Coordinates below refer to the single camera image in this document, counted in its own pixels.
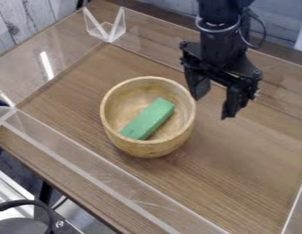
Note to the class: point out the black metal bracket with screw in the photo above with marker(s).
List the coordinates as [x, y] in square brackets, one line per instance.
[60, 225]

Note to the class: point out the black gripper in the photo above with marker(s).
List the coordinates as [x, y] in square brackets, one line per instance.
[218, 59]

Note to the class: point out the brown wooden bowl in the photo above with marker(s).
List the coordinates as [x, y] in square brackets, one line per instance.
[125, 102]

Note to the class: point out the clear acrylic tray walls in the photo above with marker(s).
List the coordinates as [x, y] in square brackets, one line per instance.
[230, 182]

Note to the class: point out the green rectangular block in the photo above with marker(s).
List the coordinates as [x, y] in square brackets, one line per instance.
[149, 121]

